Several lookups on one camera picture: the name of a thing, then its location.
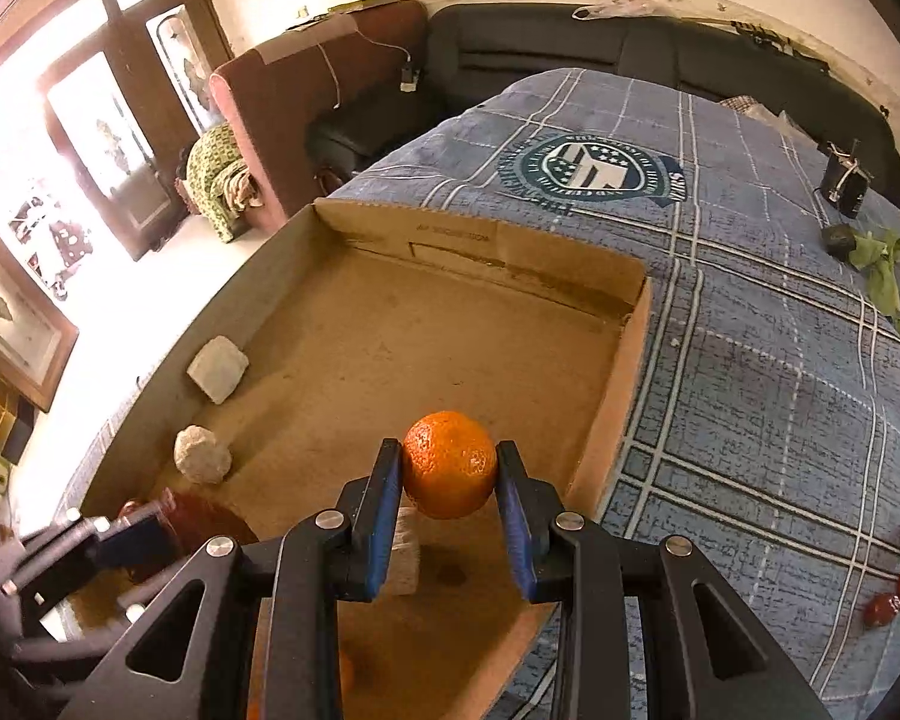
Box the large red date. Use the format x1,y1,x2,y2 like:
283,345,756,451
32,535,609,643
126,488,260,583

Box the orange tangerine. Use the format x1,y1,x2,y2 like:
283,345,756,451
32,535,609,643
401,411,497,520

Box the cardboard tray box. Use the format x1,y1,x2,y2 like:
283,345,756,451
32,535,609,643
82,200,652,718

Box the blue plaid tablecloth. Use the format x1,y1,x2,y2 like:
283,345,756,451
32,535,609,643
325,68,900,718

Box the green patterned cloth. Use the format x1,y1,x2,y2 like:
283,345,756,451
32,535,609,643
183,122,263,244

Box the wooden door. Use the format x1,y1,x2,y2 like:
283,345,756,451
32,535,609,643
37,0,232,260

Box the black small pouch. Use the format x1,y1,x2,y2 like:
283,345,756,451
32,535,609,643
821,224,857,262

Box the green cloth strip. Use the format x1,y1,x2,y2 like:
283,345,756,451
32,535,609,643
848,229,900,336

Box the brown armchair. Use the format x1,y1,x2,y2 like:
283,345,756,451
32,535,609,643
209,0,427,234

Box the black small device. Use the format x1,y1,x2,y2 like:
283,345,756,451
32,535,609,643
818,138,873,220

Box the black sofa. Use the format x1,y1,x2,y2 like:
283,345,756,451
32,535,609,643
305,4,900,206

